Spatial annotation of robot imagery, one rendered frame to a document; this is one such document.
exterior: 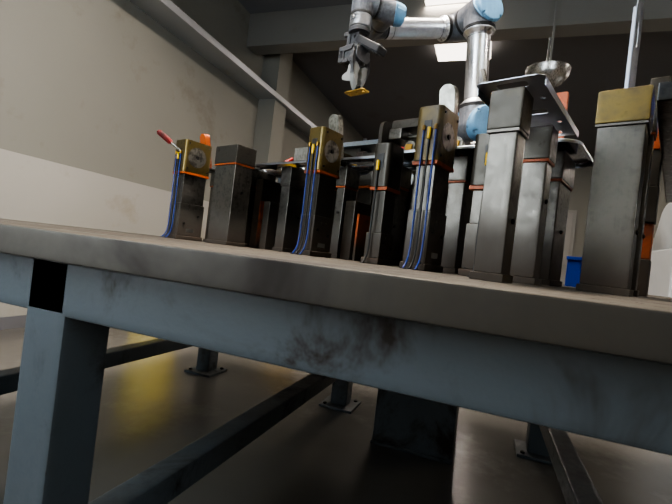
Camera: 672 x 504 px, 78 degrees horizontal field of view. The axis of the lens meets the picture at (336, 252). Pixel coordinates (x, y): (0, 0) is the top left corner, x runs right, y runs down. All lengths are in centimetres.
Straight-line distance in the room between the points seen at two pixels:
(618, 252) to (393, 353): 53
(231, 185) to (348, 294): 105
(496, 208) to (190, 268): 44
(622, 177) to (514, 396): 54
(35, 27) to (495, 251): 321
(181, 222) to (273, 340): 116
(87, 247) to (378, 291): 37
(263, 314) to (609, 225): 63
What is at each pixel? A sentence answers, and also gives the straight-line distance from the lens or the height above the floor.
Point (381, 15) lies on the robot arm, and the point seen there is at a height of 154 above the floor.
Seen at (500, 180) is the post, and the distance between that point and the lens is 67.
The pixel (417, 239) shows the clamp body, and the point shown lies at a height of 76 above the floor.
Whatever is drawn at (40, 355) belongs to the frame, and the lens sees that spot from 74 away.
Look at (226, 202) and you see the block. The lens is 142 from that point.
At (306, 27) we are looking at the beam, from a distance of 504.
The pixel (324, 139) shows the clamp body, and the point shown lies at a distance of 114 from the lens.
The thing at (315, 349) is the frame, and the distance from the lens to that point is 46.
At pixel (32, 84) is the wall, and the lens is 340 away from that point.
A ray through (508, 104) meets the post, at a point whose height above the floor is 96.
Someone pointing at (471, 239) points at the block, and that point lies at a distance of 86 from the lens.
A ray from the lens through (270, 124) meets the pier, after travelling 524.
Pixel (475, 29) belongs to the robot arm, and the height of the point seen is 160.
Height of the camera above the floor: 71
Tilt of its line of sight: level
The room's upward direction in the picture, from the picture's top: 7 degrees clockwise
